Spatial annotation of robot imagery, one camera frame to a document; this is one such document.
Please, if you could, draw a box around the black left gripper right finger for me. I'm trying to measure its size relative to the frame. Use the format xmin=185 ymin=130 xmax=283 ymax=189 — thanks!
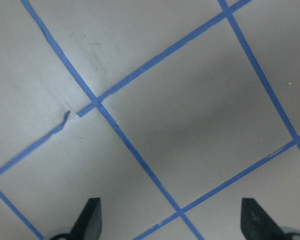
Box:
xmin=240 ymin=198 xmax=300 ymax=240

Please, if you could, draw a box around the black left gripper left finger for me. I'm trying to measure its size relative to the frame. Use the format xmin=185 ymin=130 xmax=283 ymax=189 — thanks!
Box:
xmin=50 ymin=197 xmax=102 ymax=240

